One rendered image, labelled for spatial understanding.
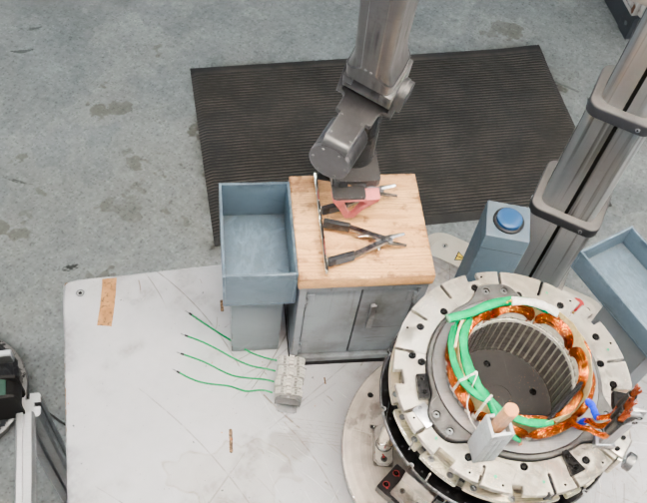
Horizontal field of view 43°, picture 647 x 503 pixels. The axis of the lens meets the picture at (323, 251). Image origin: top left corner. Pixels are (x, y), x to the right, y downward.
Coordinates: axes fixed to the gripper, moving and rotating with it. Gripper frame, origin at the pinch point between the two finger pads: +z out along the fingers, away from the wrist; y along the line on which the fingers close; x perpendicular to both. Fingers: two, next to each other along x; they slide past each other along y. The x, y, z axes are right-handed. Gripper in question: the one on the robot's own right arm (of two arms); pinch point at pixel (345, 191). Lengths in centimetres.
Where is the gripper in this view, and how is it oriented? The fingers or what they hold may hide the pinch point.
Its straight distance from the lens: 123.3
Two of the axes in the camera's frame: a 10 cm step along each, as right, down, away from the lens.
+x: 9.9, -0.5, 1.4
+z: -1.0, 5.4, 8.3
